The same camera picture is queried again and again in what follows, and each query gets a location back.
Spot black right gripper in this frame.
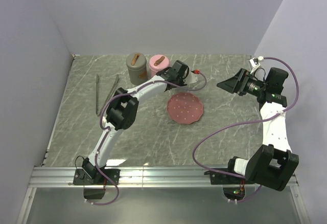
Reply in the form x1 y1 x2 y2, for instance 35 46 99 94
217 68 267 97

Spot pink round lid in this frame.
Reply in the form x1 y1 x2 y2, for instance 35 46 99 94
149 55 170 76

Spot metal tongs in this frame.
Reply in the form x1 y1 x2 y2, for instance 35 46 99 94
95 73 120 118

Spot grey round lid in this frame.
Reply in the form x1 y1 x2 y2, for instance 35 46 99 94
126 53 147 70

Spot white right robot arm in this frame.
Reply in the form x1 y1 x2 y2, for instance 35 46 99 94
217 68 299 191

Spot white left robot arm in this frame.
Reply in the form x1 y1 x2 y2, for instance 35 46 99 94
73 60 190 185

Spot pink lunch box cup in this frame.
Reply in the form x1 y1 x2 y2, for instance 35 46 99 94
151 68 170 80

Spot grey lunch box cup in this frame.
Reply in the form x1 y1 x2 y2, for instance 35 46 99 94
127 65 148 86

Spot pink dotted plate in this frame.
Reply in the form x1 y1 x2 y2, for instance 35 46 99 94
167 92 203 125

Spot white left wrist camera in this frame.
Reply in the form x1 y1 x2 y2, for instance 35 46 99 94
184 70 200 85

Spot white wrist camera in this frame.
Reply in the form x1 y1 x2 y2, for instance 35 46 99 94
249 56 264 75
184 70 200 85

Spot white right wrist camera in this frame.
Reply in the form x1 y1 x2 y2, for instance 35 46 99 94
249 56 264 75

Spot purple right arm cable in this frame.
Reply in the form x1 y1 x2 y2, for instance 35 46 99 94
192 56 300 204

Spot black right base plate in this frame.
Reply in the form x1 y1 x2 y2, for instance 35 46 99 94
204 170 254 185

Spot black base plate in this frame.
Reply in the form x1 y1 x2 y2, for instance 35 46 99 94
73 168 120 186
204 170 254 185

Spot aluminium mounting rail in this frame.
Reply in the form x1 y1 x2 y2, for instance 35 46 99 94
28 165 299 189

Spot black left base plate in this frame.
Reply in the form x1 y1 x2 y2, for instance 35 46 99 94
73 168 120 186

